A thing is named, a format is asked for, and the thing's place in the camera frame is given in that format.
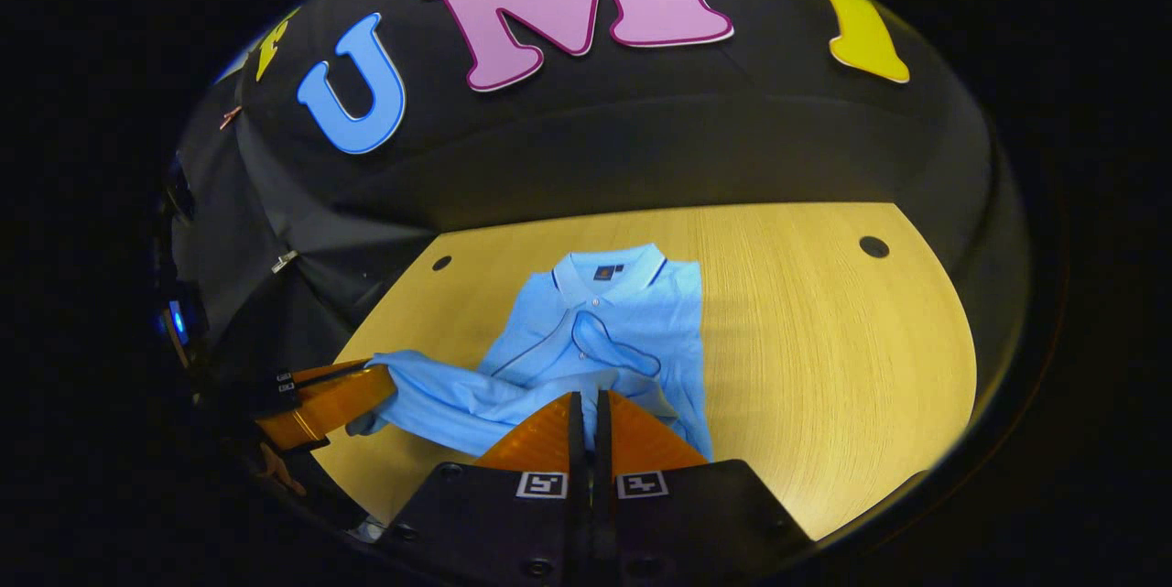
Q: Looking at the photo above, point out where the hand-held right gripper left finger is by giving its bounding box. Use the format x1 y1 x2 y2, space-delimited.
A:
380 390 587 587

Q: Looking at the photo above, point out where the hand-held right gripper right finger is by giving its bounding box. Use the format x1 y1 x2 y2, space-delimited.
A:
595 389 816 587

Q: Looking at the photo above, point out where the light blue T-shirt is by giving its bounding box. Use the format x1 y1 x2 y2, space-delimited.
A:
346 244 715 462

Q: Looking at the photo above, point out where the black backdrop cloth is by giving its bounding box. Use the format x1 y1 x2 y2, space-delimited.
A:
169 0 1031 405

